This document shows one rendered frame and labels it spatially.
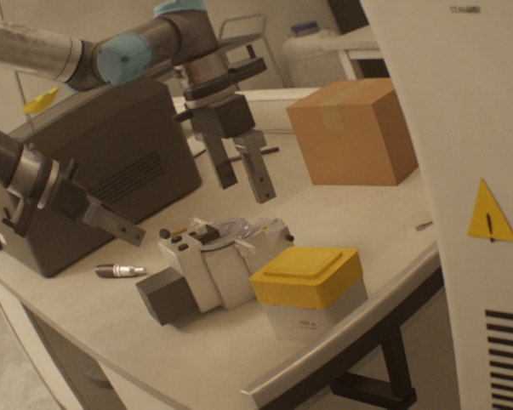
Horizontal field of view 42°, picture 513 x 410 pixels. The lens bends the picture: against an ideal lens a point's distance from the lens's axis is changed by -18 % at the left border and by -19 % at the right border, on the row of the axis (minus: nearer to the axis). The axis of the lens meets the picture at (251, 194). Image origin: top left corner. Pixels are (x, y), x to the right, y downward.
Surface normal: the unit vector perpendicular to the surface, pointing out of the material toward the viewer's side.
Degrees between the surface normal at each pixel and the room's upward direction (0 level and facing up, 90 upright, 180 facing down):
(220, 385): 0
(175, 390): 0
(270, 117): 90
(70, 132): 57
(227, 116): 90
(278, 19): 90
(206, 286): 90
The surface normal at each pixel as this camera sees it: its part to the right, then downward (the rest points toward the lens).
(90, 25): 0.58, 0.07
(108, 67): -0.63, 0.45
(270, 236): -0.32, -0.19
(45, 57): 0.60, 0.40
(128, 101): 0.31, -0.43
